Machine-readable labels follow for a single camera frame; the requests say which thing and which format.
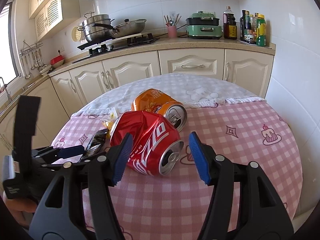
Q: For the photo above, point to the pink checkered tablecloth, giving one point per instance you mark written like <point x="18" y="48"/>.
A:
<point x="232" y="120"/>

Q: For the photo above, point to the chrome sink faucet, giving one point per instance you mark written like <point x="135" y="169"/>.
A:
<point x="4" y="89"/>

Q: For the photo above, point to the dark vinegar bottle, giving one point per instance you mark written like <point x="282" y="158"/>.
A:
<point x="245" y="25"/>

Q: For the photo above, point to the black snack packet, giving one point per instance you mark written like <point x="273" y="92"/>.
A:
<point x="95" y="144"/>

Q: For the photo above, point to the person left hand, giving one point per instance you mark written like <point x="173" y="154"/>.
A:
<point x="18" y="207"/>

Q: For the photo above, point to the stainless steamer pot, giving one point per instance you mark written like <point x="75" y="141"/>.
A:
<point x="96" y="27"/>

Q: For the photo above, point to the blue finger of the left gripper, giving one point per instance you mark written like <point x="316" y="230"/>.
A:
<point x="71" y="151"/>

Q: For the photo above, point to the crushed orange soda can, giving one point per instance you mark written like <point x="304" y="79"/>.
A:
<point x="155" y="101"/>

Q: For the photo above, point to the kitchen window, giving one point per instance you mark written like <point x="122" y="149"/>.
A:
<point x="9" y="70"/>

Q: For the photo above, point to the colourful candy wrapper pile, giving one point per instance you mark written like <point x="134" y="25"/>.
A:
<point x="109" y="120"/>

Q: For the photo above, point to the hanging utensil rack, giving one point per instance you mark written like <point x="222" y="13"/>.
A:
<point x="31" y="58"/>

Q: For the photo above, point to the cream strainer basket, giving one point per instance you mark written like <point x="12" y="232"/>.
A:
<point x="76" y="34"/>

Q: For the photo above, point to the green electric cooker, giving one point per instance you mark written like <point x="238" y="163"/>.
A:
<point x="204" y="25"/>

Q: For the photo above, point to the pink utensil cup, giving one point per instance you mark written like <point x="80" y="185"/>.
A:
<point x="172" y="31"/>

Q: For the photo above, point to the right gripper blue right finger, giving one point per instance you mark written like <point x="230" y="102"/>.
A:
<point x="199" y="157"/>

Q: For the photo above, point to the green oil bottle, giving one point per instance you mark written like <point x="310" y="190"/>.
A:
<point x="261" y="31"/>

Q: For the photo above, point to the black gas stove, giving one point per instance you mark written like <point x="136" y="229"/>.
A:
<point x="108" y="46"/>

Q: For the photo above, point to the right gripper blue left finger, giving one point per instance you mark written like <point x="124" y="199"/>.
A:
<point x="120" y="156"/>

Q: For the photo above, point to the steel wok with lid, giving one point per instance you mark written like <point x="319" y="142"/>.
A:
<point x="124" y="29"/>

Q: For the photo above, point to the crushed red cola can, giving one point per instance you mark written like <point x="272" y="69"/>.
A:
<point x="156" y="142"/>

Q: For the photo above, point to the red bowl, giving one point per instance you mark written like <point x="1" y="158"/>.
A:
<point x="57" y="61"/>

